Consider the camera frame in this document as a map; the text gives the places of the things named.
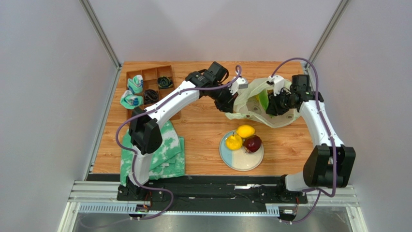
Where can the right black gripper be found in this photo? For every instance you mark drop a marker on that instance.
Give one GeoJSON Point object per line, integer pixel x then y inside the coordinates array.
{"type": "Point", "coordinates": [275, 106]}

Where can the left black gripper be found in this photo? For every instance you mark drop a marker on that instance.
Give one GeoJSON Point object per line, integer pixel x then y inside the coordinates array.
{"type": "Point", "coordinates": [228, 105]}

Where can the fake watermelon slice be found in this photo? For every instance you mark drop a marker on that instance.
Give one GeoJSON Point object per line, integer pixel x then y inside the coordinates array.
{"type": "Point", "coordinates": [263, 99]}

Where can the avocado print plastic bag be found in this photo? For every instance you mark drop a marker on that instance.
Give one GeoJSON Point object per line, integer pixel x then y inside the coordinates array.
{"type": "Point", "coordinates": [246, 106]}

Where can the yellow fake lemon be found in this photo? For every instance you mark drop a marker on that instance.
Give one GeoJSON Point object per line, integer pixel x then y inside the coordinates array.
{"type": "Point", "coordinates": [245, 131]}

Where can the yellow fake pear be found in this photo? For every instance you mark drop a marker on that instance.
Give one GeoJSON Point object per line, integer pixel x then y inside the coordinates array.
{"type": "Point", "coordinates": [234, 141]}

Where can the dark red fake fruit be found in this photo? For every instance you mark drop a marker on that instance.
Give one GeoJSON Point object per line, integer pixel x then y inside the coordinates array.
{"type": "Point", "coordinates": [252, 144]}

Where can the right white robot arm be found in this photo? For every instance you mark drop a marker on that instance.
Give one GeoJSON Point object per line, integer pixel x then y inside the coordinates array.
{"type": "Point", "coordinates": [331, 161]}

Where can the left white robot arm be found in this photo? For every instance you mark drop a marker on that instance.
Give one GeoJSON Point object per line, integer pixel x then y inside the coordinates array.
{"type": "Point", "coordinates": [145, 125]}

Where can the blue cream ceramic plate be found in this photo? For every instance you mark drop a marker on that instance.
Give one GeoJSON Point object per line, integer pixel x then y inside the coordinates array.
{"type": "Point", "coordinates": [239, 159]}

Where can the dark green rolled sock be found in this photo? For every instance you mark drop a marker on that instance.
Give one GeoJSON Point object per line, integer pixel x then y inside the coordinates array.
{"type": "Point", "coordinates": [165, 82]}

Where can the wooden compartment tray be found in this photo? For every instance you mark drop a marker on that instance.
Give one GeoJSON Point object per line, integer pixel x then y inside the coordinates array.
{"type": "Point", "coordinates": [150, 76]}

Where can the black rolled sock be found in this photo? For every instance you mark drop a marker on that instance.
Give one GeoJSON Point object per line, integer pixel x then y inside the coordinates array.
{"type": "Point", "coordinates": [150, 96]}

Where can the green white tie-dye cloth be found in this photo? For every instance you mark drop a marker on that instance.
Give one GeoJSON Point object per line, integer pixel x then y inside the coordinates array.
{"type": "Point", "coordinates": [167, 162]}

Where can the teal white rolled sock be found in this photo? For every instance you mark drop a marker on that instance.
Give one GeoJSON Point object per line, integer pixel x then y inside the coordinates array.
{"type": "Point", "coordinates": [135, 84]}

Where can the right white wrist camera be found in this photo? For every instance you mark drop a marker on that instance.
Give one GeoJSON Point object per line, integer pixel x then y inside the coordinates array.
{"type": "Point", "coordinates": [276, 83]}

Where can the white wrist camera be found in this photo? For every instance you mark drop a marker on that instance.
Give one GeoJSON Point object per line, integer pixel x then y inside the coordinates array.
{"type": "Point", "coordinates": [276, 83]}
{"type": "Point", "coordinates": [238, 83]}

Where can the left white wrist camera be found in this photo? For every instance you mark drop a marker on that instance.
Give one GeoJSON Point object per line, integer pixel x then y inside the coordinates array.
{"type": "Point", "coordinates": [238, 83]}

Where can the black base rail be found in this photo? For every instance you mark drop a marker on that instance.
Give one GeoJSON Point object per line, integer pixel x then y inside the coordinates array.
{"type": "Point", "coordinates": [212, 193]}

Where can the aluminium frame post right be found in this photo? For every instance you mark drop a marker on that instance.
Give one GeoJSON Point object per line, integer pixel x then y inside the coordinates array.
{"type": "Point", "coordinates": [336, 16]}

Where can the aluminium frame post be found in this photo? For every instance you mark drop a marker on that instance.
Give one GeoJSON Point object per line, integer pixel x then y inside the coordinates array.
{"type": "Point", "coordinates": [87, 6]}
{"type": "Point", "coordinates": [336, 16]}

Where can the aluminium frame post left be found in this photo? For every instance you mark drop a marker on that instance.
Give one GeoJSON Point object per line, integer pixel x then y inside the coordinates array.
{"type": "Point", "coordinates": [87, 6]}

